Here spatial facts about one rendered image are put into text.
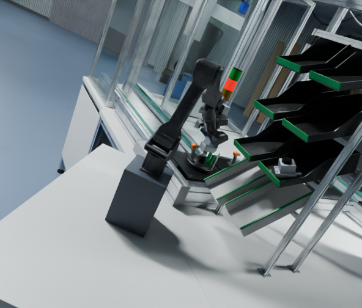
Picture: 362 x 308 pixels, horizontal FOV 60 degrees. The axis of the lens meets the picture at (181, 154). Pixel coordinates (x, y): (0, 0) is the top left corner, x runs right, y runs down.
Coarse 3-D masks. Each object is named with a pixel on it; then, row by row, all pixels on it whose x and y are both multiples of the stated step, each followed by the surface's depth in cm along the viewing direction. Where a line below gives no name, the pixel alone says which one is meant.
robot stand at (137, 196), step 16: (128, 176) 94; (144, 176) 95; (160, 176) 99; (128, 192) 96; (144, 192) 95; (160, 192) 94; (112, 208) 99; (128, 208) 98; (144, 208) 97; (128, 224) 100; (144, 224) 99
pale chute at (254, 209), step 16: (256, 192) 110; (272, 192) 111; (288, 192) 108; (304, 192) 106; (240, 208) 110; (256, 208) 108; (272, 208) 105; (288, 208) 100; (240, 224) 105; (256, 224) 100
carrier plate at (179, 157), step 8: (176, 152) 146; (184, 152) 150; (176, 160) 138; (184, 160) 142; (184, 168) 134; (216, 168) 149; (184, 176) 131; (192, 176) 130; (200, 176) 133; (208, 176) 137
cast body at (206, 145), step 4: (208, 136) 138; (204, 140) 139; (208, 140) 137; (200, 144) 139; (204, 144) 137; (208, 144) 136; (212, 144) 137; (204, 148) 136; (208, 148) 137; (212, 148) 138; (216, 148) 142; (212, 152) 140
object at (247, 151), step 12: (276, 120) 117; (264, 132) 118; (276, 132) 119; (288, 132) 121; (240, 144) 116; (252, 144) 116; (264, 144) 116; (276, 144) 115; (288, 144) 107; (252, 156) 105; (264, 156) 107; (276, 156) 108
